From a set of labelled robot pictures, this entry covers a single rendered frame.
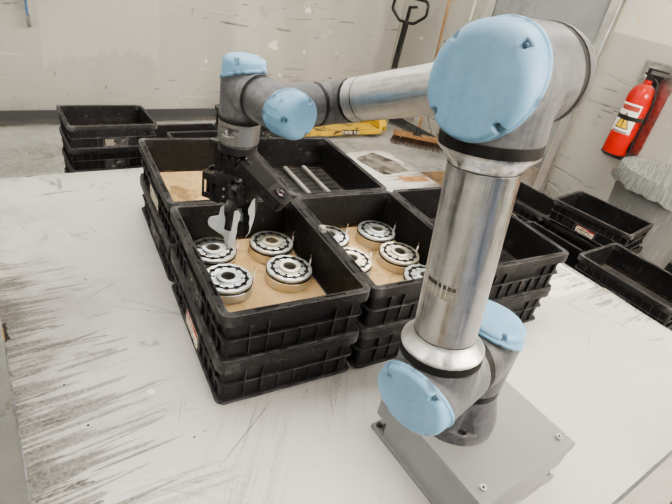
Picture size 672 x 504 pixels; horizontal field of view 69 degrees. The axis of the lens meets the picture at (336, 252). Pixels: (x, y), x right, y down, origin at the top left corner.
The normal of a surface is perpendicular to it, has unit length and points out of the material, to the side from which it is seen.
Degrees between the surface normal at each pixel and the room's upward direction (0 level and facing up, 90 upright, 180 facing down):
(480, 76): 83
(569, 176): 90
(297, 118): 90
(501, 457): 1
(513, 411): 1
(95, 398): 0
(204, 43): 90
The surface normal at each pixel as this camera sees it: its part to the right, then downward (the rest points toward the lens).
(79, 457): 0.18, -0.83
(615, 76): -0.82, 0.17
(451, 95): -0.68, 0.15
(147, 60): 0.55, 0.52
